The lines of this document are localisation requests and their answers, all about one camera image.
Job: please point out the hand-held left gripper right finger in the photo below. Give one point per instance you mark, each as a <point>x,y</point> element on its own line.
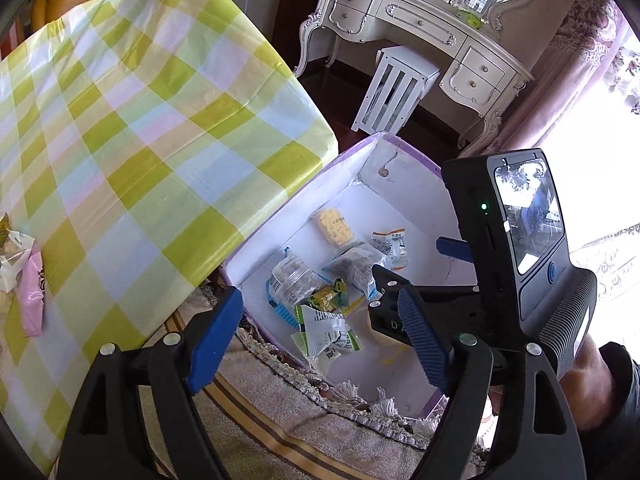
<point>422,337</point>

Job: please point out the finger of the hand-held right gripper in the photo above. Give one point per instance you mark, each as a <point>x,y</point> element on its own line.
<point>452,249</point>
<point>387,282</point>

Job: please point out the white box purple rim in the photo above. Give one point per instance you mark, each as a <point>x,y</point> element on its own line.
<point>425,200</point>

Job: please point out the white lace curtain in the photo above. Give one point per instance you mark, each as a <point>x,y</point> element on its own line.
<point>610,260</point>

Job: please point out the clear yellow cracker packet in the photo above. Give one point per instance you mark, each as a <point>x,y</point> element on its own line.
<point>334,225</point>

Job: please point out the green checked tablecloth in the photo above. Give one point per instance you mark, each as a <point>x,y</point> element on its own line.
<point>150,135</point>

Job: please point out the white green snack packet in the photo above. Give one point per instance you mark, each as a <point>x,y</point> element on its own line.
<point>327,335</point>

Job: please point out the pink snack packet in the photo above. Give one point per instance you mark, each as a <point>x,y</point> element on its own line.
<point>32,290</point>

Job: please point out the small green pack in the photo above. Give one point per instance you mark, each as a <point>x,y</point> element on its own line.
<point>470,16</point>

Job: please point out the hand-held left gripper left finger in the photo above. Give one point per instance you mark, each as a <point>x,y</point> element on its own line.
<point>215,342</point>

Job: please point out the white slatted stool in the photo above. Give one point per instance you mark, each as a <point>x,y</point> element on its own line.
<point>395,85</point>

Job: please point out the tasselled seat cover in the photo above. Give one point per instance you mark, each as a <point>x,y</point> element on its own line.
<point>272,355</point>

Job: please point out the person's right hand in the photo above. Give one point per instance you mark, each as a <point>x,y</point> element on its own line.
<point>587,390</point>

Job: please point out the striped beige towel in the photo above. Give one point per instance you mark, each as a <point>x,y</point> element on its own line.
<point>280,450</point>

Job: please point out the white ornate dressing table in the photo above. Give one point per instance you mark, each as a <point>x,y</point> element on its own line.
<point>400,15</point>

